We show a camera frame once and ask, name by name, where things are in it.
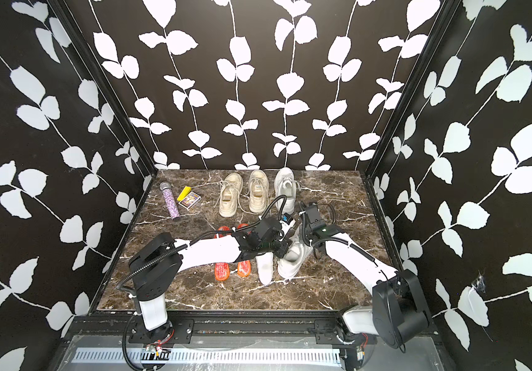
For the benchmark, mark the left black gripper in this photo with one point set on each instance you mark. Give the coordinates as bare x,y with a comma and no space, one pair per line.
284,246

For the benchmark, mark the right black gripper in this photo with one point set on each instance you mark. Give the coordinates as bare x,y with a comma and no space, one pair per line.
304,232

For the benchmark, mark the white insole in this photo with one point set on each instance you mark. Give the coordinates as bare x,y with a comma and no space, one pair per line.
265,267

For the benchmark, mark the white sneaker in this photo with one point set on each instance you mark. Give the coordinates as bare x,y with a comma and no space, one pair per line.
285,184
298,252

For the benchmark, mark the beige lace sneaker one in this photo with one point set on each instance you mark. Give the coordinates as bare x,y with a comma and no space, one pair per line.
258,187
229,195

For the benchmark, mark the red orange insole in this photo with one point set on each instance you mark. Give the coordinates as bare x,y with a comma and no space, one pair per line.
221,270

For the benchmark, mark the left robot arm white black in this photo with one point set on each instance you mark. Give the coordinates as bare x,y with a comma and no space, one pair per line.
155,266

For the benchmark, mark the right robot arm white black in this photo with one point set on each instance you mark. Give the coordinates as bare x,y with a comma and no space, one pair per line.
398,310

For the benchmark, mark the purple card box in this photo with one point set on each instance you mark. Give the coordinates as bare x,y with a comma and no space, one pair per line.
190,200

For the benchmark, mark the yellow small block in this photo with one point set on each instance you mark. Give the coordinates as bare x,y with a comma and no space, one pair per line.
185,192

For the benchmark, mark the purple glitter bottle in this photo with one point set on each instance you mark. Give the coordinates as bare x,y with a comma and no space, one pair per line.
170,200

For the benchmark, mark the white ventilation grille strip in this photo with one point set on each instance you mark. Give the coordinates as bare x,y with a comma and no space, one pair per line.
317,357

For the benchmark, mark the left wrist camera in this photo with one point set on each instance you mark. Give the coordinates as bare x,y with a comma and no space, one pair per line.
287,219

